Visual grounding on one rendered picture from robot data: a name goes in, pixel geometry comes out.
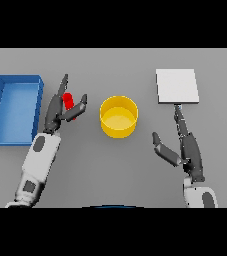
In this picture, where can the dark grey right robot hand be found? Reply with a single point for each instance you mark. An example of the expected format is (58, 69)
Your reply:
(191, 153)

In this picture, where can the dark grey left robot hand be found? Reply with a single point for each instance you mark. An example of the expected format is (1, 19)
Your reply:
(54, 110)

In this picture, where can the red beaker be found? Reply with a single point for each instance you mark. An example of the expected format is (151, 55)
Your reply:
(68, 100)

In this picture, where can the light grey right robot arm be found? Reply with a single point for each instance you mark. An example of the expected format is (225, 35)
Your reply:
(198, 195)

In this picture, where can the yellow bowl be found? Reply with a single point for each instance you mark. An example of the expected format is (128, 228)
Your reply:
(119, 116)

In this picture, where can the pale square measuring scale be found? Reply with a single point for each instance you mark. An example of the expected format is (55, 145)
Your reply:
(177, 86)

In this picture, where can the blue tray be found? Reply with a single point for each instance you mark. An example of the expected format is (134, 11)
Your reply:
(15, 110)

